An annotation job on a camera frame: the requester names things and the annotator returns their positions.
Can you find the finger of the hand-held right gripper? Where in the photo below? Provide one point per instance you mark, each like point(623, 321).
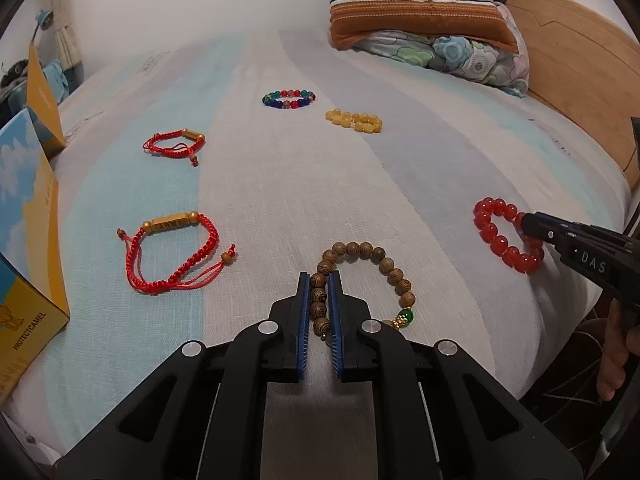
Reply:
point(536, 223)
point(542, 242)

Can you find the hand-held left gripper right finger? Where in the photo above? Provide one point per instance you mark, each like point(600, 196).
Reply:
point(335, 325)

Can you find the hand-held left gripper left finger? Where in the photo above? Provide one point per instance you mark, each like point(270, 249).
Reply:
point(303, 325)

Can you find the person's right hand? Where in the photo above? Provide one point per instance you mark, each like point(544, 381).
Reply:
point(631, 360)

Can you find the dark patterned cloth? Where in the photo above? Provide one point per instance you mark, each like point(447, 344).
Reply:
point(565, 390)

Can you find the pale striped bed sheet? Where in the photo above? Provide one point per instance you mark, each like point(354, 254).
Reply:
point(300, 185)

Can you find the wooden headboard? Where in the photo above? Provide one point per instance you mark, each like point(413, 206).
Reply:
point(575, 60)

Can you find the floral pillow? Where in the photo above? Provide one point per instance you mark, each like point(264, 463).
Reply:
point(465, 57)

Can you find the striped orange pillow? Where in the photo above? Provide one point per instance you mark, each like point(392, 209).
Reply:
point(415, 10)

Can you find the yellow box with sky print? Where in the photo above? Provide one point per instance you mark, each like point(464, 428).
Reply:
point(25, 240)

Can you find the plain yellow cardboard box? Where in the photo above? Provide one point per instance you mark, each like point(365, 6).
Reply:
point(44, 95)

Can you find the beige curtain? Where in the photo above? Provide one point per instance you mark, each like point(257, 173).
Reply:
point(67, 45)

